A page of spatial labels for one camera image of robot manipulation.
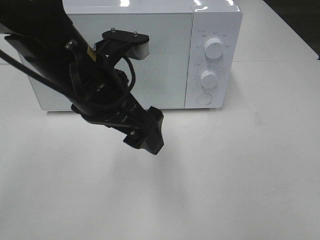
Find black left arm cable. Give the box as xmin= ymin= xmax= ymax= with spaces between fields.
xmin=0 ymin=48 xmax=137 ymax=111

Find white round door button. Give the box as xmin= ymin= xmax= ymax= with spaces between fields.
xmin=196 ymin=93 xmax=212 ymax=106

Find white microwave door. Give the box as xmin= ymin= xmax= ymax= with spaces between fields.
xmin=24 ymin=12 xmax=194 ymax=112

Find white microwave oven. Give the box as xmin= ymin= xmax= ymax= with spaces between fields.
xmin=24 ymin=0 xmax=243 ymax=114

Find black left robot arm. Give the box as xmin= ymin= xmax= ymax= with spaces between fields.
xmin=0 ymin=0 xmax=164 ymax=155

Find white microwave knob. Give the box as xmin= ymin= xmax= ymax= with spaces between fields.
xmin=200 ymin=70 xmax=219 ymax=89
xmin=203 ymin=36 xmax=225 ymax=60

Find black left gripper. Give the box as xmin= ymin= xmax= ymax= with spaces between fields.
xmin=71 ymin=40 xmax=164 ymax=155

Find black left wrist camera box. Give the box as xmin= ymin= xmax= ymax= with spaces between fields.
xmin=102 ymin=29 xmax=150 ymax=61

